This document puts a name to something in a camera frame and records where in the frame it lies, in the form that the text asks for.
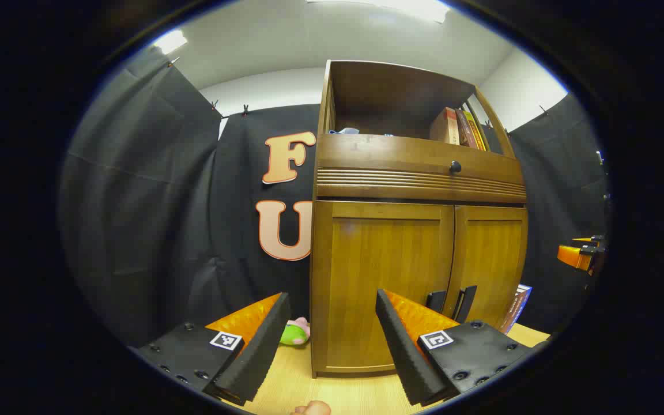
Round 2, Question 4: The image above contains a wide ceiling light panel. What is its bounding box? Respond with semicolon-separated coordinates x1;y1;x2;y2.
306;0;451;24

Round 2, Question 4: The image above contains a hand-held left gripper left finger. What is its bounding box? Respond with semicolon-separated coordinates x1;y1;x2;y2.
127;292;291;407

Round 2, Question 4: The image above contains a dark red book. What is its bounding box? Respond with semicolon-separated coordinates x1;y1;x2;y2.
455;110;478;149

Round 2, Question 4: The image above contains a yellow book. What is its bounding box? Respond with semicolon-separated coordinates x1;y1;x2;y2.
463;110;488;152

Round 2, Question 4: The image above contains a narrow ceiling light panel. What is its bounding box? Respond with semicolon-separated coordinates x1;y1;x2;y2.
153;30;188;55

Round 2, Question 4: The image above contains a black backdrop cloth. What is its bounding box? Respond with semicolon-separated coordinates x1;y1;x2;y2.
58;46;609;349

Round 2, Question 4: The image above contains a green pink plush toy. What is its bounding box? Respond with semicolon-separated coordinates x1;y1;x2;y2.
279;317;311;346

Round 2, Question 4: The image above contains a wooden shoe cabinet door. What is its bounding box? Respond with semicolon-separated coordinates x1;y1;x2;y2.
444;206;529;332
323;202;455;369

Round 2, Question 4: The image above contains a wooden double-door shoe cabinet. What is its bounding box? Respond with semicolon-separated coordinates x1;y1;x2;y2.
309;59;529;378

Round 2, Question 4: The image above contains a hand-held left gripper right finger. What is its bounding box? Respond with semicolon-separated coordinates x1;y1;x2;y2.
375;289;549;407

